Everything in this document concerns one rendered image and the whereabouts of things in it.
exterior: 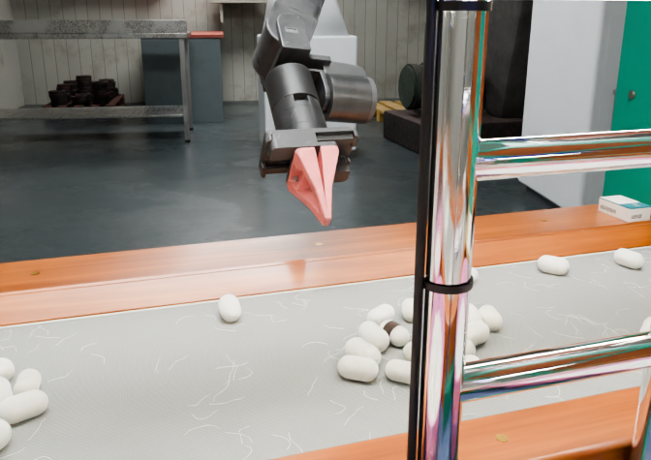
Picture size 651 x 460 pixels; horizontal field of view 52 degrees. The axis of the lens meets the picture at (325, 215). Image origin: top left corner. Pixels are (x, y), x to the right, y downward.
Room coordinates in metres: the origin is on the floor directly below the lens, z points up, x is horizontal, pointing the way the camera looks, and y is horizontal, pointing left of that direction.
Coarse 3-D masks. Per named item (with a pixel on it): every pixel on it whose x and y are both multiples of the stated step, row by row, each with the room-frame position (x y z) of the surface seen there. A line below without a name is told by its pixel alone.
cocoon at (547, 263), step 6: (540, 258) 0.72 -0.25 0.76; (546, 258) 0.72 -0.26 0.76; (552, 258) 0.72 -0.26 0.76; (558, 258) 0.71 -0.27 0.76; (540, 264) 0.72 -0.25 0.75; (546, 264) 0.71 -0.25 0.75; (552, 264) 0.71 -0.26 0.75; (558, 264) 0.71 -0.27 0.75; (564, 264) 0.70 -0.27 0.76; (546, 270) 0.71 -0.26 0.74; (552, 270) 0.71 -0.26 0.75; (558, 270) 0.70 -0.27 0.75; (564, 270) 0.70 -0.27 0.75
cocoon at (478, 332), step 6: (468, 324) 0.54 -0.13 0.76; (474, 324) 0.54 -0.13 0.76; (480, 324) 0.54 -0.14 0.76; (486, 324) 0.55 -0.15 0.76; (468, 330) 0.53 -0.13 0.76; (474, 330) 0.53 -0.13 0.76; (480, 330) 0.54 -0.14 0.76; (486, 330) 0.54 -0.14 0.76; (468, 336) 0.53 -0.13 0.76; (474, 336) 0.53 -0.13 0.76; (480, 336) 0.53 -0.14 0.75; (486, 336) 0.54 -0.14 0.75; (474, 342) 0.53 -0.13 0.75; (480, 342) 0.54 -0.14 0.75
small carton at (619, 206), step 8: (600, 200) 0.89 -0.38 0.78; (608, 200) 0.87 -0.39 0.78; (616, 200) 0.87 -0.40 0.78; (624, 200) 0.87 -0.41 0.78; (632, 200) 0.87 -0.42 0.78; (600, 208) 0.89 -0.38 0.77; (608, 208) 0.87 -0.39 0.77; (616, 208) 0.86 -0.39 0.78; (624, 208) 0.84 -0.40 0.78; (632, 208) 0.84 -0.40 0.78; (640, 208) 0.84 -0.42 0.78; (648, 208) 0.84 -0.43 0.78; (616, 216) 0.86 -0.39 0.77; (624, 216) 0.84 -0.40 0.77; (632, 216) 0.84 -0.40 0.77; (640, 216) 0.84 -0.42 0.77; (648, 216) 0.84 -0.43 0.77
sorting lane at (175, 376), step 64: (576, 256) 0.77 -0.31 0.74; (64, 320) 0.59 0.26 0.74; (128, 320) 0.59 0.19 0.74; (192, 320) 0.59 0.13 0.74; (256, 320) 0.59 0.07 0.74; (320, 320) 0.59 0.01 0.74; (512, 320) 0.59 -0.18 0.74; (576, 320) 0.59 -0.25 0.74; (640, 320) 0.59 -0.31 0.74; (64, 384) 0.47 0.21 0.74; (128, 384) 0.47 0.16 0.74; (192, 384) 0.47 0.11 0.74; (256, 384) 0.47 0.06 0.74; (320, 384) 0.47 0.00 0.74; (384, 384) 0.47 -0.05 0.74; (576, 384) 0.47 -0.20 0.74; (640, 384) 0.47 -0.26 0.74; (64, 448) 0.39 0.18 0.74; (128, 448) 0.39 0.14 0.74; (192, 448) 0.39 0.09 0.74; (256, 448) 0.39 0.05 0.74; (320, 448) 0.39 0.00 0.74
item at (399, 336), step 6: (384, 324) 0.55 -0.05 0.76; (396, 330) 0.54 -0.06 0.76; (402, 330) 0.54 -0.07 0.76; (390, 336) 0.54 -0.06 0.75; (396, 336) 0.53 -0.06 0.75; (402, 336) 0.53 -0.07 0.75; (408, 336) 0.54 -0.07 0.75; (390, 342) 0.54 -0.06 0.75; (396, 342) 0.53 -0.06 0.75; (402, 342) 0.53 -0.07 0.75
